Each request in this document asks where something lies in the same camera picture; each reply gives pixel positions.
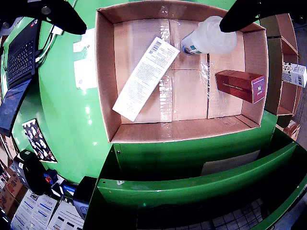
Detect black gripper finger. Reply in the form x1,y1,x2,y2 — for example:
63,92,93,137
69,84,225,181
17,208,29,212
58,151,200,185
219,0,307,33
0,0,87,35

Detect translucent bottle with teal label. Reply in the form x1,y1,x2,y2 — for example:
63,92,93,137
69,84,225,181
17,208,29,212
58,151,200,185
179,15,237,56

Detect red carton box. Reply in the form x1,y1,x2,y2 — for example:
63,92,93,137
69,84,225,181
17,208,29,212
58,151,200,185
215,69,266,104

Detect white box with black pattern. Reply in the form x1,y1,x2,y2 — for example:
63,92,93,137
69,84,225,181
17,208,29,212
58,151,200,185
282,61,307,88

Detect divided cardboard box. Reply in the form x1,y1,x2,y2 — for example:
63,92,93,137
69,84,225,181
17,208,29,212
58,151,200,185
260,13,304,123

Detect shallow cardboard tray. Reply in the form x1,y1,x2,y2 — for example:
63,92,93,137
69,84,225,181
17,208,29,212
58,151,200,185
95,6,269,144

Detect long white printed box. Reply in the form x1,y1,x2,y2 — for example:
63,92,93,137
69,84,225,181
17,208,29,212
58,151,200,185
112,36,181,122

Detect small blue red box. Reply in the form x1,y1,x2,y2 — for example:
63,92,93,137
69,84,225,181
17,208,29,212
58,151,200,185
44,169,58,185

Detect black box-shaped object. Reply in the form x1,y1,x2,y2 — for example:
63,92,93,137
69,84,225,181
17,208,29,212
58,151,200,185
72,176,98,220

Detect white adapter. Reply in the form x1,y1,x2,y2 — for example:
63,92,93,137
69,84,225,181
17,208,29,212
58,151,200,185
49,25,64,36

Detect black laptop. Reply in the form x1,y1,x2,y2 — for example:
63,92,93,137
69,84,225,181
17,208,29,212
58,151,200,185
0,18,40,137

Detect flattened patterned paper carton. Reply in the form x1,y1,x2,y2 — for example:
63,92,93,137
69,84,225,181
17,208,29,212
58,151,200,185
72,28,98,91

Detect brown carton with printed letters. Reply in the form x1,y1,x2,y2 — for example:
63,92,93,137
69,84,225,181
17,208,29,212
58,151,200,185
275,119,302,142

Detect black white red patterned card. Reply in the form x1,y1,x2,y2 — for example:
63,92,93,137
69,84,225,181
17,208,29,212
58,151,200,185
22,118,58,163

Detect black device with label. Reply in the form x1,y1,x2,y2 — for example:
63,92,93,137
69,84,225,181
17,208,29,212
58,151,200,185
23,154,48,195

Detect stacked printed cartons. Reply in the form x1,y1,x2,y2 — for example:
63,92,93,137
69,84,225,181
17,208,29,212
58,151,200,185
0,134,28,218

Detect green metal shelf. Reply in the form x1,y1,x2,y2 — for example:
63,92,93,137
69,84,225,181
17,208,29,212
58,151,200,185
83,112,307,230

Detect printed paper sheet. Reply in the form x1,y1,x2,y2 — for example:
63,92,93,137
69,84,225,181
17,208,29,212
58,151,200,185
47,200,84,230
11,190,40,230
31,194,59,230

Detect white adapter cable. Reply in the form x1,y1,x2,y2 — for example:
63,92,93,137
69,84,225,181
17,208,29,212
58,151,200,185
35,33,55,63

